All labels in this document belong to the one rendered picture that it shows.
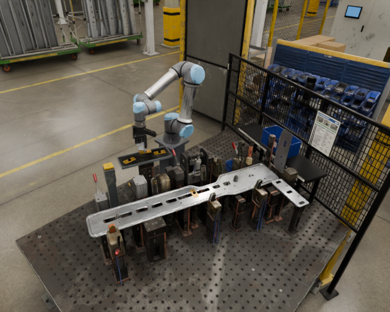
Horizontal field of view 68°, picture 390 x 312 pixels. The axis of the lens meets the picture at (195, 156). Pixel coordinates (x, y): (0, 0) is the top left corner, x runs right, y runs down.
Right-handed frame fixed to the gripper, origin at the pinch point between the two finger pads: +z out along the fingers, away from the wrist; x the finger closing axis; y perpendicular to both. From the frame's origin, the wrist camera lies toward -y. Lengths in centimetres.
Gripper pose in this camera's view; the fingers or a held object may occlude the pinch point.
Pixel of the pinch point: (145, 150)
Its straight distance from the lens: 206.2
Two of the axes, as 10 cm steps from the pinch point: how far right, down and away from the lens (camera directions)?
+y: -9.3, 1.8, -3.3
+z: -0.4, 8.2, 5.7
